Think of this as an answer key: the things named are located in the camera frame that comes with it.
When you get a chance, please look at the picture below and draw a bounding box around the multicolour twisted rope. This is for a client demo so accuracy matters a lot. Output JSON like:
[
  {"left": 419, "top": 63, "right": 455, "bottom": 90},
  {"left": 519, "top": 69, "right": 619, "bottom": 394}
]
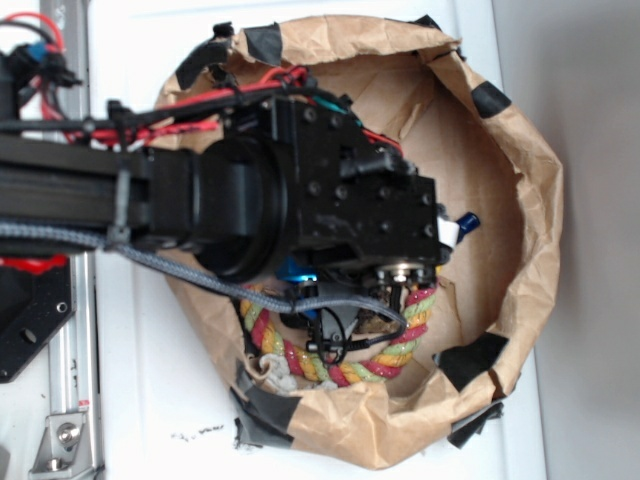
[{"left": 239, "top": 285, "right": 438, "bottom": 387}]

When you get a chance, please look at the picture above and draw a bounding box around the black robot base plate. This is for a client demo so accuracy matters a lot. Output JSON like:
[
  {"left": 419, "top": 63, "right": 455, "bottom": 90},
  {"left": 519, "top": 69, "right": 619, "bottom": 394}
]
[{"left": 1, "top": 255, "right": 75, "bottom": 384}]

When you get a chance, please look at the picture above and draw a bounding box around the grey braided cable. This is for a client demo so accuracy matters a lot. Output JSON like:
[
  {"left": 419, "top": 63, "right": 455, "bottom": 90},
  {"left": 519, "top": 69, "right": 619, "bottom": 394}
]
[{"left": 0, "top": 220, "right": 409, "bottom": 366}]

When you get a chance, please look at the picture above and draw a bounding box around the blue rectangular block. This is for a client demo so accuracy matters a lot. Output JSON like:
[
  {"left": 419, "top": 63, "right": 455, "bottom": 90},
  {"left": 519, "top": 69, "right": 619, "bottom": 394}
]
[{"left": 276, "top": 256, "right": 320, "bottom": 329}]

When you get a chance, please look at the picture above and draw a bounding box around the brown paper bag bin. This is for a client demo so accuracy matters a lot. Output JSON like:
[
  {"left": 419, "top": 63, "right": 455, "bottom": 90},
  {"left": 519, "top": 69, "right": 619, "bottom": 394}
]
[{"left": 169, "top": 15, "right": 563, "bottom": 470}]

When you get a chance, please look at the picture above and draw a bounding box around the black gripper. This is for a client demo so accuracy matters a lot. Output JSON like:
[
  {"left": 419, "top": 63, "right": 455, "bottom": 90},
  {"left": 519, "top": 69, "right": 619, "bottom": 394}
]
[{"left": 259, "top": 96, "right": 442, "bottom": 287}]

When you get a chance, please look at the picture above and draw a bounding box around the grey crumpled cloth piece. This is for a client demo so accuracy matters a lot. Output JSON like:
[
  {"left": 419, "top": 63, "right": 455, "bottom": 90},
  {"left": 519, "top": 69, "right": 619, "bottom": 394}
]
[{"left": 258, "top": 354, "right": 338, "bottom": 395}]

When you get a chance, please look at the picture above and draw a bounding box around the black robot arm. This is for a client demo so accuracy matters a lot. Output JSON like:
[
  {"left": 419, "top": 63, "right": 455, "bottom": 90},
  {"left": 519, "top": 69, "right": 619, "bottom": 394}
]
[{"left": 1, "top": 97, "right": 451, "bottom": 287}]

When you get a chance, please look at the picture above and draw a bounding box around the aluminium rail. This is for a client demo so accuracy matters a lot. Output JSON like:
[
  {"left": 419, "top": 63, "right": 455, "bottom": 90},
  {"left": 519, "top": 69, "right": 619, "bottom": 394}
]
[{"left": 39, "top": 1, "right": 106, "bottom": 479}]

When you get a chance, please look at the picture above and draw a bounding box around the metal corner bracket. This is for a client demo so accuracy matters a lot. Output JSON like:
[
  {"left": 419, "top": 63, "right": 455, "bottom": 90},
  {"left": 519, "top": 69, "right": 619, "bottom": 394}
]
[{"left": 28, "top": 412, "right": 95, "bottom": 479}]

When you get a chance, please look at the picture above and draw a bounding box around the red wire bundle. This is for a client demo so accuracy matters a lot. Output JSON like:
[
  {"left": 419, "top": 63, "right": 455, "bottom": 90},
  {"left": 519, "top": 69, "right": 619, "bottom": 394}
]
[{"left": 0, "top": 11, "right": 401, "bottom": 151}]

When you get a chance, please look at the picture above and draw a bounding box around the brown rock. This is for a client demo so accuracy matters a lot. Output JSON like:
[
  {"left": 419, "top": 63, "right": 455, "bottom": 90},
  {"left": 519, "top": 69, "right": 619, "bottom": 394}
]
[{"left": 354, "top": 290, "right": 395, "bottom": 334}]

